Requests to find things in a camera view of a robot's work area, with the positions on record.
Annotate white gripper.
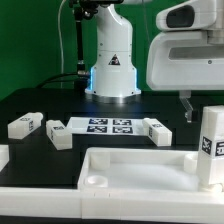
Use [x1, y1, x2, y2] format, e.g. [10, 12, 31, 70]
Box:
[146, 31, 224, 123]

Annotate white desk top tray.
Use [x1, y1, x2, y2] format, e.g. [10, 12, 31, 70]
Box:
[78, 147, 224, 197]

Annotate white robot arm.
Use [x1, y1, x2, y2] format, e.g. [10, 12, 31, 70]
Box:
[86, 0, 224, 122]

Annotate white marker sheet with tags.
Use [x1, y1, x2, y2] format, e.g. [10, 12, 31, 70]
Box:
[67, 117, 144, 136]

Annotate black cable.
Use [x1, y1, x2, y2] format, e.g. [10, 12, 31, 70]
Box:
[35, 72, 91, 90]

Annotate white left wall block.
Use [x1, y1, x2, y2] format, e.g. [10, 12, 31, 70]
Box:
[0, 145, 9, 172]

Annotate white front wall fence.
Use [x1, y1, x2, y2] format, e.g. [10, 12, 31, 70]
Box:
[0, 187, 224, 224]

